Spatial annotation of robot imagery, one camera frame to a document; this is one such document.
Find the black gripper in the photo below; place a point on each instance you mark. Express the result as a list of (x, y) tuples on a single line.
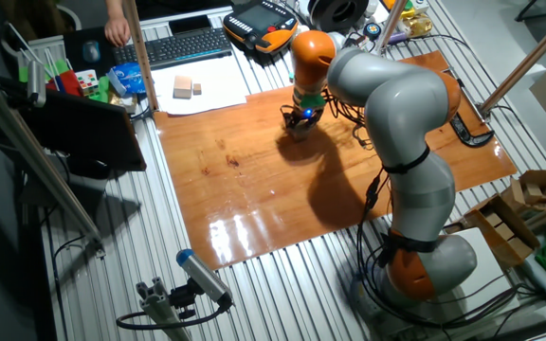
[(303, 117)]

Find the person's bare forearm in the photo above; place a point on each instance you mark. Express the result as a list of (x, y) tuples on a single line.
[(114, 7)]

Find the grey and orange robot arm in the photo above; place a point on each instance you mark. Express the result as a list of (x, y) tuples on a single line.
[(396, 104)]

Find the tiny tan wooden block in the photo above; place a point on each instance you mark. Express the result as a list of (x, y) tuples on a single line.
[(197, 88)]

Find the large tan wooden block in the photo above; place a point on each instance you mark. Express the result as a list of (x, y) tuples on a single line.
[(182, 87)]

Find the person's bare hand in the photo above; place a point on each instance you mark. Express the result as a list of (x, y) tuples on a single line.
[(117, 30)]

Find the glossy brown wooden board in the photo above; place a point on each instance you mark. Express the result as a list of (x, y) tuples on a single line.
[(235, 189)]

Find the white paper sheet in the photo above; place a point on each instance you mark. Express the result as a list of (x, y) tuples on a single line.
[(221, 80)]

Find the white rounded object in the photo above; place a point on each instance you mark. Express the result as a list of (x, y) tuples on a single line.
[(303, 28)]

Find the orange and black teach pendant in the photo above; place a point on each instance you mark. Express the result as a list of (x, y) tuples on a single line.
[(259, 21)]

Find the black filament spool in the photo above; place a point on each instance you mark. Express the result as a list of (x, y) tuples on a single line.
[(334, 14)]

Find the round blue and black gadget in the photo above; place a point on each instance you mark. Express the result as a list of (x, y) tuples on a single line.
[(372, 30)]

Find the black computer keyboard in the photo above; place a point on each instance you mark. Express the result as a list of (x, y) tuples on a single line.
[(178, 47)]

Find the gold foil packet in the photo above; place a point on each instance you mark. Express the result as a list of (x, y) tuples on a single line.
[(417, 24)]

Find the black curved clamp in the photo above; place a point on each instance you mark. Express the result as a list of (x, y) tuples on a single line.
[(467, 135)]

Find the blue tissue packet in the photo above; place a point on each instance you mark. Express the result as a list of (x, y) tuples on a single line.
[(128, 78)]

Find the black flat monitor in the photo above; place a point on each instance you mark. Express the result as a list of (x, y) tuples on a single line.
[(88, 132)]

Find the white sided puzzle cube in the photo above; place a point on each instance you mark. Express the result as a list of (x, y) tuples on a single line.
[(87, 81)]

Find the dark computer mouse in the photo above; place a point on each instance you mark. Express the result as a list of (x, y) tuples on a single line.
[(91, 51)]

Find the grey aluminium profile stub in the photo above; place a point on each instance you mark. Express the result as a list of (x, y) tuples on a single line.
[(159, 308)]

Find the open cardboard box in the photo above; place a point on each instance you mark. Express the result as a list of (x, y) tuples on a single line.
[(505, 232)]

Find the black mouse pad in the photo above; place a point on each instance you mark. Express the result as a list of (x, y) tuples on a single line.
[(76, 57)]

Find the red box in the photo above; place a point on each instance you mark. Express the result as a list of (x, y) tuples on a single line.
[(69, 83)]

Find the green box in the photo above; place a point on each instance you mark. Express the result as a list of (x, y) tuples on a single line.
[(60, 68)]

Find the black chair base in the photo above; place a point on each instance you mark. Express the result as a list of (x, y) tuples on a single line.
[(538, 9)]

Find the white thin sticks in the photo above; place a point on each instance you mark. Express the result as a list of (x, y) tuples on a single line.
[(31, 49)]

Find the white paper roll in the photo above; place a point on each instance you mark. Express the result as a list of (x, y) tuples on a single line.
[(543, 279)]

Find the silver metal post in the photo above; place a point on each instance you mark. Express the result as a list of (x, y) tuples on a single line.
[(390, 23)]

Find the silver camera with blue cap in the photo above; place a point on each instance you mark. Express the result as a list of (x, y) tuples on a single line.
[(204, 277)]

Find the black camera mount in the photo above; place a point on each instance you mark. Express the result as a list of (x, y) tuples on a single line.
[(183, 296)]

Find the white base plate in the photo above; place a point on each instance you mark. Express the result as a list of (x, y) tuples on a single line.
[(486, 284)]

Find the long aluminium frame bar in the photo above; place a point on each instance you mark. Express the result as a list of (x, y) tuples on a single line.
[(41, 161)]

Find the small silver camera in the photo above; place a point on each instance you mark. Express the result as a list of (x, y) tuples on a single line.
[(36, 83)]

